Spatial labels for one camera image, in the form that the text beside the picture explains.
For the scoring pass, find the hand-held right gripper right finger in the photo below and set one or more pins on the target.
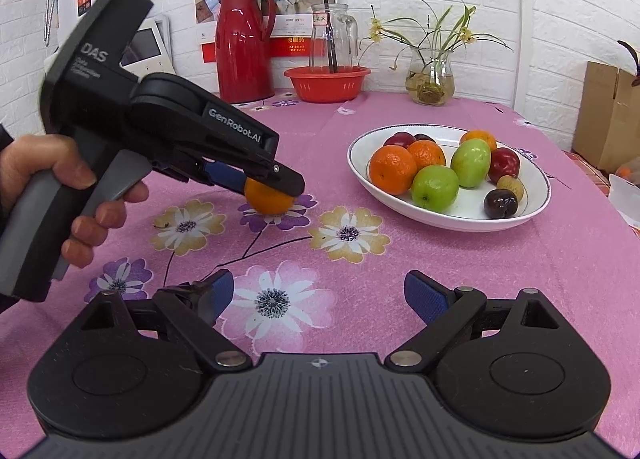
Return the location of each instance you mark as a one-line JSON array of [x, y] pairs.
[[425, 296]]

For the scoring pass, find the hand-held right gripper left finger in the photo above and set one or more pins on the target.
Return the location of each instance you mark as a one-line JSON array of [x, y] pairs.
[[220, 291]]

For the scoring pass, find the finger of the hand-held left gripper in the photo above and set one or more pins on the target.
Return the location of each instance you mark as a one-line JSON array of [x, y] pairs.
[[225, 175], [285, 179]]

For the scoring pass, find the orange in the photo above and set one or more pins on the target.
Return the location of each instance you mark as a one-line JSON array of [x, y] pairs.
[[427, 154], [267, 201], [480, 136], [392, 170]]

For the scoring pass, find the white plate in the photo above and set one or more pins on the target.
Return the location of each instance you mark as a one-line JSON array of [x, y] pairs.
[[460, 215]]

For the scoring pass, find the green apple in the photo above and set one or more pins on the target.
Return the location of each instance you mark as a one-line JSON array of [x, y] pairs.
[[471, 164], [434, 188]]

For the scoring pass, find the dark plum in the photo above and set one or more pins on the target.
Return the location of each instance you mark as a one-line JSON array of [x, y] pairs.
[[424, 138], [500, 204]]

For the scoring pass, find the red apple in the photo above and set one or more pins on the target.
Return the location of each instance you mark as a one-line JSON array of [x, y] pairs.
[[399, 140], [504, 164]]

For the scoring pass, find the brown kiwi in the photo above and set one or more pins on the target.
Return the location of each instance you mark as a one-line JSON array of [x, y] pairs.
[[511, 186]]

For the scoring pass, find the person's left hand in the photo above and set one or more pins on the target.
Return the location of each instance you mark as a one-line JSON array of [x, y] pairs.
[[35, 159]]

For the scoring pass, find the pink floral tablecloth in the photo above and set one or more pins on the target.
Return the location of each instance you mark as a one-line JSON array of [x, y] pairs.
[[450, 264]]

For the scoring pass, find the white appliance with screen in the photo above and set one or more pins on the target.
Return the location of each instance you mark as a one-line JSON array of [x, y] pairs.
[[145, 46]]

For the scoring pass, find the red plastic basin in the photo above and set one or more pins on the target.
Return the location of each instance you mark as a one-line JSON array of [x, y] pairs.
[[325, 89]]

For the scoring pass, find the red thermos jug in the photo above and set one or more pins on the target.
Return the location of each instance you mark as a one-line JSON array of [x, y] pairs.
[[242, 49]]

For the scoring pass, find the glass pitcher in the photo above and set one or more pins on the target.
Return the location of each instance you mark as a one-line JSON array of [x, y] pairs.
[[320, 46]]

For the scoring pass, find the black stirring stick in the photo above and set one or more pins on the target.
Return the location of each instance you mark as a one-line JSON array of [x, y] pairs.
[[330, 44]]

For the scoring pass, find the yellow-flowered plant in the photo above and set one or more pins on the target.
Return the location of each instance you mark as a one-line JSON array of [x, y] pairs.
[[375, 31]]

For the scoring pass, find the glass vase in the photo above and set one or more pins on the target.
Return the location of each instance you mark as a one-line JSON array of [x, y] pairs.
[[430, 84]]

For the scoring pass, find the red plaid cloth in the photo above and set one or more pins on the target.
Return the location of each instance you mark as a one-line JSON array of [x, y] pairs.
[[585, 166]]

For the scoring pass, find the white plastic pouch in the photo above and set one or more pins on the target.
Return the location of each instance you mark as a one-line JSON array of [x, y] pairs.
[[625, 199]]

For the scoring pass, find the cardboard box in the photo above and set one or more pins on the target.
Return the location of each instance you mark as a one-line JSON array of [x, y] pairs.
[[600, 114]]

